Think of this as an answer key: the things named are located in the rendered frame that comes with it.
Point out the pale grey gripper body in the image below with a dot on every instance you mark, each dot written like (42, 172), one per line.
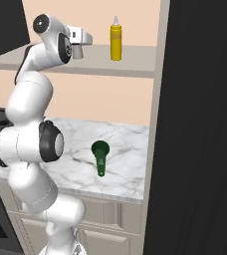
(85, 38)

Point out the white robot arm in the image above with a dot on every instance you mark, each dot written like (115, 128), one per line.
(29, 99)

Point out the beige cupboard door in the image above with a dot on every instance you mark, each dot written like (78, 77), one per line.
(32, 237)
(105, 244)

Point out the beige wall cabinet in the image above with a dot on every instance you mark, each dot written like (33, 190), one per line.
(132, 59)

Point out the green measuring scoop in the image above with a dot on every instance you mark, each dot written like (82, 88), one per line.
(100, 156)

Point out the black fridge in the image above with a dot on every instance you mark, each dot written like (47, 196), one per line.
(198, 132)

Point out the beige drawer front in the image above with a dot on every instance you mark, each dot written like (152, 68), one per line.
(102, 212)

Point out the yellow condiment bottle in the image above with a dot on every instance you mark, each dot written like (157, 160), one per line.
(115, 43)

